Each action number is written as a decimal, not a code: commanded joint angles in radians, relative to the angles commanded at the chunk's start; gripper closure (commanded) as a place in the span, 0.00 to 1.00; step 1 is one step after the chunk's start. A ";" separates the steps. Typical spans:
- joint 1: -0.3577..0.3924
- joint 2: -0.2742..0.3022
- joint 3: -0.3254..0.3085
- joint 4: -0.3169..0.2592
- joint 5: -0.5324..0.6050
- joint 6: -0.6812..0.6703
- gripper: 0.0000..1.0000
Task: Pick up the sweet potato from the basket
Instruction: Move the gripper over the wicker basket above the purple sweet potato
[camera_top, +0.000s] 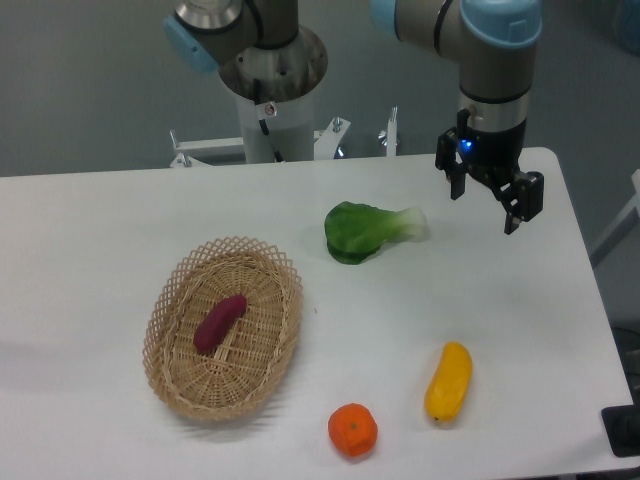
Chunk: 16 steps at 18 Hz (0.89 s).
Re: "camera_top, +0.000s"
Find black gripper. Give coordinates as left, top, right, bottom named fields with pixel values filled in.
left=435, top=108, right=545, bottom=235

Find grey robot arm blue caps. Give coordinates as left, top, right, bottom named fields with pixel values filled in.
left=163, top=1, right=544, bottom=233

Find purple sweet potato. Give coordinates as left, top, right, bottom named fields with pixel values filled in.
left=193, top=294, right=248, bottom=354

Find woven wicker basket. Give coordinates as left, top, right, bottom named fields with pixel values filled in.
left=143, top=237, right=303, bottom=421

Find green bok choy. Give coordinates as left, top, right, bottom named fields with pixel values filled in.
left=324, top=201, right=427, bottom=265

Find white furniture leg at right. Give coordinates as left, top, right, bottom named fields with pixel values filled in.
left=589, top=170, right=639, bottom=268

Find yellow mango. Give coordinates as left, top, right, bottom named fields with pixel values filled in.
left=424, top=341, right=473, bottom=423

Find black device at table edge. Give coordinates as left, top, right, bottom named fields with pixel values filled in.
left=601, top=405, right=639, bottom=458

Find orange tangerine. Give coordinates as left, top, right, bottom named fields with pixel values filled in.
left=327, top=403, right=378, bottom=458

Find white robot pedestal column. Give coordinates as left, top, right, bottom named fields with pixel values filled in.
left=235, top=94, right=315, bottom=164

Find black cable on pedestal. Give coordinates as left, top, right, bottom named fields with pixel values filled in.
left=252, top=78, right=285, bottom=164

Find white mounting bracket frame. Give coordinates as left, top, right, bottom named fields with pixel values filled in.
left=169, top=106, right=400, bottom=168

